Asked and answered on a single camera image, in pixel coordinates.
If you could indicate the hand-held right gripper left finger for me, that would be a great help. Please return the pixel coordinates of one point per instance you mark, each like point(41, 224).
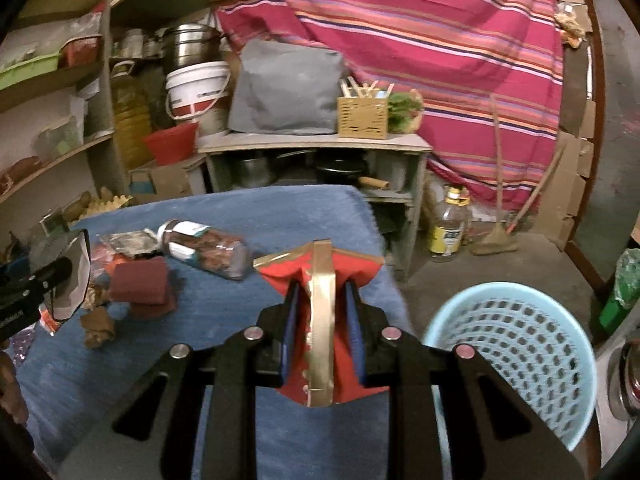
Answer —
point(291, 322)

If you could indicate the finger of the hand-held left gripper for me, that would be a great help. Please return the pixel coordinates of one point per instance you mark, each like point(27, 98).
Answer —
point(50, 272)

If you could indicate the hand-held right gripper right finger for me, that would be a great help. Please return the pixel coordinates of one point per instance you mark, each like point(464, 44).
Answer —
point(352, 322)

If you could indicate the clear plastic bag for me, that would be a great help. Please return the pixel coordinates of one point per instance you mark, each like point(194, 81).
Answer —
point(75, 280)

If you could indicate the red and gold paper package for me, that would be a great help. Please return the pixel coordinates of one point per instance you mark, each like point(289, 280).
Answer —
point(361, 270)

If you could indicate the orange paper wrapper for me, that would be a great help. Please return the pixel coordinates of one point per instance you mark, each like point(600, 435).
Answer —
point(113, 263)

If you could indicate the clear jar with silver lid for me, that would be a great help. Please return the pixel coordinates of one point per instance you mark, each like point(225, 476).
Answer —
point(215, 250)

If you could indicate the light blue plastic basket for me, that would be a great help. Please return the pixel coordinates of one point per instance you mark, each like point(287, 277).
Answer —
point(525, 320)

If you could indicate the person's left hand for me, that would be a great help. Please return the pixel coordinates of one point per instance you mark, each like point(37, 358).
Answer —
point(10, 385)

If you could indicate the crumpled brown paper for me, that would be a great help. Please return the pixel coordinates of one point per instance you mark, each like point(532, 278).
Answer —
point(97, 327)

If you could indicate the crumpled foil packet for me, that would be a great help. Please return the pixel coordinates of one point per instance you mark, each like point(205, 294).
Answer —
point(130, 242)

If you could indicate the maroon scouring pad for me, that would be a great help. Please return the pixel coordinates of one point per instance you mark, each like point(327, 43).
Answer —
point(140, 282)

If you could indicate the yellow egg tray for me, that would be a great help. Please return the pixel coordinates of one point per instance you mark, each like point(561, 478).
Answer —
point(110, 202)

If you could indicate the blue knitted blanket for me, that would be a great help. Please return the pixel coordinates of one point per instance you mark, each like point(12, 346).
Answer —
point(280, 220)

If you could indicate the sweet potato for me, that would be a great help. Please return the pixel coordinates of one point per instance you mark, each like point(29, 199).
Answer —
point(20, 170)

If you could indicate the wooden shelf unit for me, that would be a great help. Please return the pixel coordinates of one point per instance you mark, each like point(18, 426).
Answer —
point(55, 160)

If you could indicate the clear oil bottle yellow label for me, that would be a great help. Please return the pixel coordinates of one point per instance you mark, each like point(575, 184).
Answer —
point(447, 235)

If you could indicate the clear plastic storage container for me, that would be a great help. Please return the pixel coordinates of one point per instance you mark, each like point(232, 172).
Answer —
point(57, 140)

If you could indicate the cardboard box blue label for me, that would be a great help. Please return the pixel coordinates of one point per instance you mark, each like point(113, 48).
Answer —
point(165, 177)

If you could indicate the small metal pot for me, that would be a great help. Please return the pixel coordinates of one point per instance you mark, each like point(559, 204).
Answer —
point(255, 170)

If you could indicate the straw broom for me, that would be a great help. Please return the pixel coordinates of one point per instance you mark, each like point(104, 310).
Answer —
point(495, 242)

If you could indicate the yellow oil jug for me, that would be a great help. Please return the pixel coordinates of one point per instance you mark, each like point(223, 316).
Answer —
point(130, 120)

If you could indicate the red plastic basket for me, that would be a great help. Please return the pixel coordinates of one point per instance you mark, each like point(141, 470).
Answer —
point(170, 142)

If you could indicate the small wooden cabinet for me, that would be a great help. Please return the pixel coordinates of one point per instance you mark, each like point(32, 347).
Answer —
point(320, 141)

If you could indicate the yellow bamboo utensil holder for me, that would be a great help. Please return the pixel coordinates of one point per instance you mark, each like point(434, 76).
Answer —
point(362, 117)

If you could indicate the green plastic tray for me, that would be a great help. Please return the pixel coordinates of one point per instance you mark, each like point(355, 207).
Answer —
point(30, 67)

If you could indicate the green leafy bundle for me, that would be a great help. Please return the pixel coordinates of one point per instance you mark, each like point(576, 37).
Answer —
point(405, 110)

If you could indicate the red plastic packet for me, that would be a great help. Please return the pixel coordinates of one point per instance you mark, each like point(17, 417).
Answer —
point(82, 52)

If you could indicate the wooden stick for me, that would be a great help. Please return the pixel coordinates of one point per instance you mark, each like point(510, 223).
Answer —
point(537, 190)

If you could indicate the grey cloth cover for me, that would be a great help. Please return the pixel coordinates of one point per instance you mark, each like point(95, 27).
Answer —
point(285, 90)

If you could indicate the bundle of wooden utensils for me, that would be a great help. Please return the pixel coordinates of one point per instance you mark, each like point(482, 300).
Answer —
point(365, 89)

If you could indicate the white plastic bucket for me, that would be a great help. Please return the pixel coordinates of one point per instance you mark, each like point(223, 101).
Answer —
point(200, 90)

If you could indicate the flattened cardboard pieces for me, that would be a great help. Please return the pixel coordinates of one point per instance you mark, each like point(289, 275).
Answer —
point(565, 195)

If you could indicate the steel cooking pot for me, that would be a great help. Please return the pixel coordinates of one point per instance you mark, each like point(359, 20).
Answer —
point(190, 47)

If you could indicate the metal bowl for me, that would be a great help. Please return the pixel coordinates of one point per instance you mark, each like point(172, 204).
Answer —
point(627, 375)

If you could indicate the pink striped cloth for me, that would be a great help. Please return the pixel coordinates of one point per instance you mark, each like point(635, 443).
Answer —
point(425, 35)

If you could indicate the yellow crumpled bag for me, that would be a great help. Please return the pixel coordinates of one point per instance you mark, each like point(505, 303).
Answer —
point(570, 27)

